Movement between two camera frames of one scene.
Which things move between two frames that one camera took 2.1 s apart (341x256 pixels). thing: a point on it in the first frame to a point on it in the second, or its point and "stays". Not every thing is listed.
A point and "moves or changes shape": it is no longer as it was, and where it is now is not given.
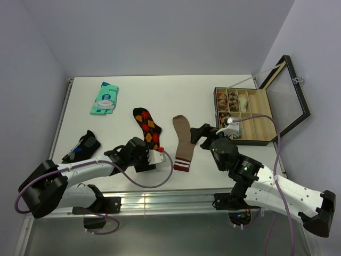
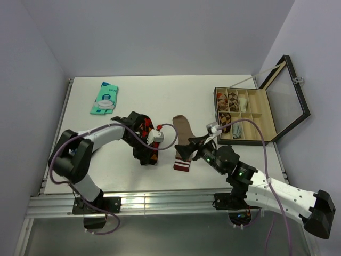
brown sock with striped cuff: [185, 148] stays
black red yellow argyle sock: [152, 132] moves or changes shape
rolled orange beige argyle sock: [222, 104] stays
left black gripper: [145, 166] to [143, 153]
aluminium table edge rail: [181, 204] stays
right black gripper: [205, 130] to [199, 143]
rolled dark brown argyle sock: [223, 120] stays
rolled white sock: [243, 104] stays
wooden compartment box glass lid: [261, 114] stays
